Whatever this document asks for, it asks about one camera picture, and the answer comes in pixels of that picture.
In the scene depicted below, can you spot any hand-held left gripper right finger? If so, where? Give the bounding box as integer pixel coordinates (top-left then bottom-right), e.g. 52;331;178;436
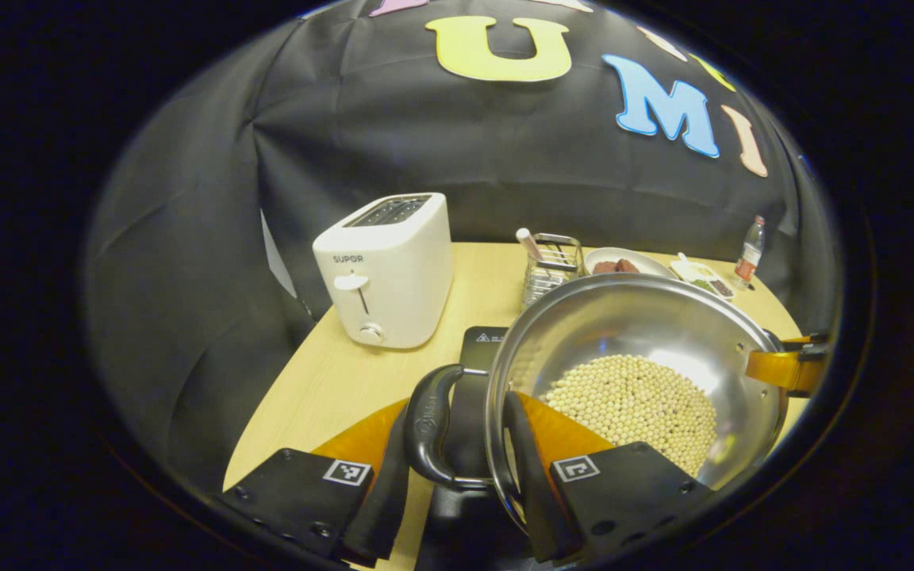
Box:
503;391;716;565

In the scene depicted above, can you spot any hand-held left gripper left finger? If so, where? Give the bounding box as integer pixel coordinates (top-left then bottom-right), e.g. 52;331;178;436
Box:
215;397;414;565

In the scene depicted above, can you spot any black induction cooktop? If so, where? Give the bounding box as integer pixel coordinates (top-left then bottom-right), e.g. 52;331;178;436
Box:
413;326;553;571

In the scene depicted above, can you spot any steel pot with black handles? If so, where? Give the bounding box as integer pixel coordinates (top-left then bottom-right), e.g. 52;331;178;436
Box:
403;274;791;540

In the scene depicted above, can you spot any plastic bottle with red label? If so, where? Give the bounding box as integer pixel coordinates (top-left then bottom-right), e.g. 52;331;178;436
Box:
735;215;766;288

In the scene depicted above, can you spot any white divided condiment tray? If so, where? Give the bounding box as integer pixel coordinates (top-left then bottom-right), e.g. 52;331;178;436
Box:
670;252;738;301

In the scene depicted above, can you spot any pile of soybeans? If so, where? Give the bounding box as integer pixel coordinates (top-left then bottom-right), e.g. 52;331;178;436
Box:
540;354;718;477

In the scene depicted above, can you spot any white plate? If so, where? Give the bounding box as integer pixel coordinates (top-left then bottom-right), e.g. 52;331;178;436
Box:
584;247;676;280

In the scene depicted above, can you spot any white toaster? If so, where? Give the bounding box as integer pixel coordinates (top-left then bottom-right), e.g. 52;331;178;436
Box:
313;193;454;350

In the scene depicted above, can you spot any black backdrop cloth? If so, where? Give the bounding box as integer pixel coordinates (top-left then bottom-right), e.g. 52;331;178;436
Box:
84;0;831;492

